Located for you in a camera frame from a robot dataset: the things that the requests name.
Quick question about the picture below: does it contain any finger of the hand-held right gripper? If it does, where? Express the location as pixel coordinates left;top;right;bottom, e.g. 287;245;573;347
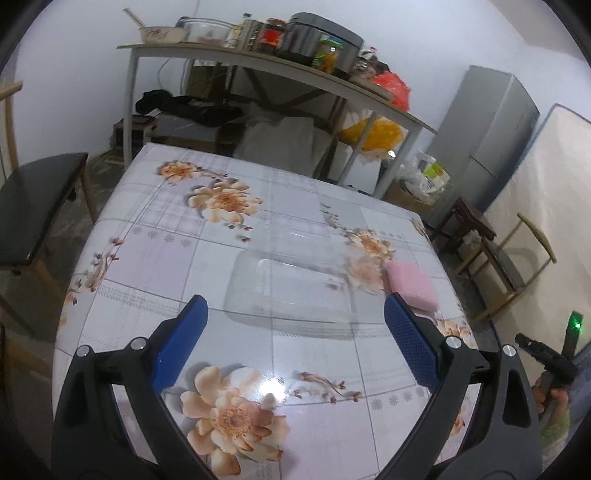
515;333;561;368

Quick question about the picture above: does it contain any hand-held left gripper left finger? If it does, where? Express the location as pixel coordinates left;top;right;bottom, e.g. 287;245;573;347
52;294;218;480

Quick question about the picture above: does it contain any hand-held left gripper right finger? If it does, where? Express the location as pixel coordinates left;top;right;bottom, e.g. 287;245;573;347
384;294;542;480

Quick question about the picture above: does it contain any pink foam pad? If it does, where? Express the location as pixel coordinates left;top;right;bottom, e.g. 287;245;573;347
385;261;440;315

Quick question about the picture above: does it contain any clear plastic tray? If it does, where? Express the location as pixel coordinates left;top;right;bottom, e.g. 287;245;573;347
223;251;368;341

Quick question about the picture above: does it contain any person's right hand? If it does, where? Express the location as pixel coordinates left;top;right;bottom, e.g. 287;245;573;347
532;375;571;421

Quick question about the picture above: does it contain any wooden chair with black seat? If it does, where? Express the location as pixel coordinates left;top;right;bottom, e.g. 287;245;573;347
0;80;99;379
457;212;557;324

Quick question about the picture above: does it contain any dark wooden stool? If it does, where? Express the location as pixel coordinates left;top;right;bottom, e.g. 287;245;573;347
425;196;497;259

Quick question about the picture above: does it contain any open cardboard box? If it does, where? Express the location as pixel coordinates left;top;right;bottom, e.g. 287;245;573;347
385;180;437;215

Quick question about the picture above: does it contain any white plastic bag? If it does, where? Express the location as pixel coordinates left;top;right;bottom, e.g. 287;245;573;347
399;150;451;201

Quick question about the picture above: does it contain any white low cabinet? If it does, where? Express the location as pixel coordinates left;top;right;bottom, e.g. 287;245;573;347
323;143;384;195

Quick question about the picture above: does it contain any small wooden stool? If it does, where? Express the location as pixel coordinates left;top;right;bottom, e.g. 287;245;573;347
113;115;158;169

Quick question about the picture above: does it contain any yellow plastic bag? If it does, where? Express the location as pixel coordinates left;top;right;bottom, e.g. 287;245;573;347
339;116;407;153

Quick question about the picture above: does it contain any grey refrigerator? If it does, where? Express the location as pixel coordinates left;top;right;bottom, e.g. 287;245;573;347
425;65;541;227

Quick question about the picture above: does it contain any white sack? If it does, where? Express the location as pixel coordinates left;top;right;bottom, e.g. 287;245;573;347
233;104;333;178

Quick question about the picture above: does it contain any black cloth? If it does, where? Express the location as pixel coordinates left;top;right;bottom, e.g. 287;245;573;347
135;89;243;126

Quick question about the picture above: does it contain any white-legged side table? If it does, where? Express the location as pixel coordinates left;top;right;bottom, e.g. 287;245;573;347
116;41;438;200

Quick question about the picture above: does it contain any red plastic bag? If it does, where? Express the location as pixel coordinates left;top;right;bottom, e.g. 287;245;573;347
369;70;411;112

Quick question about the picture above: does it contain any brown cardboard box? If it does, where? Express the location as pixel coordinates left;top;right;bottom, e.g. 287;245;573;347
187;65;232;97

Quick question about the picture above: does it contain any green lid pickle jar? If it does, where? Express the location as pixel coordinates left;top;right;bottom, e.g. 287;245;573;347
313;36;345;73

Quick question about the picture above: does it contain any glass bowl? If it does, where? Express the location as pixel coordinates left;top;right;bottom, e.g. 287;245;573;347
178;17;234;46

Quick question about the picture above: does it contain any yellow oil bottle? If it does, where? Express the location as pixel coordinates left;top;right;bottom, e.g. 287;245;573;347
225;14;254;49

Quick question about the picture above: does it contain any red sauce jar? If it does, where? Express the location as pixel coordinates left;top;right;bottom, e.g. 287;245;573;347
259;18;286;54

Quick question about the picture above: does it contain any grey rice cooker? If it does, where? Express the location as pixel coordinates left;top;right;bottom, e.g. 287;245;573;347
277;12;364;75

